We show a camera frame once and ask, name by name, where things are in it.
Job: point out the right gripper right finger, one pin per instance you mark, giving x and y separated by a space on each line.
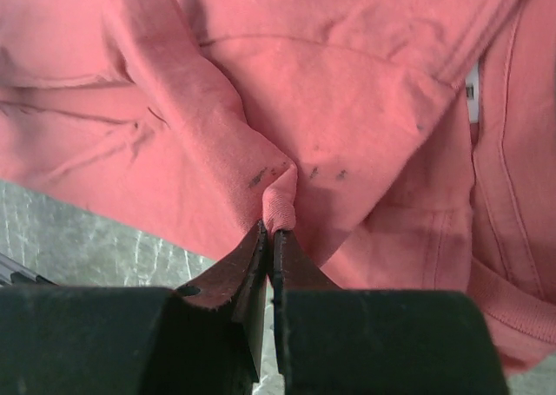
335 341

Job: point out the red t-shirt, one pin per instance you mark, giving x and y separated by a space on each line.
407 143

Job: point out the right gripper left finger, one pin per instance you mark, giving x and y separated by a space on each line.
203 337

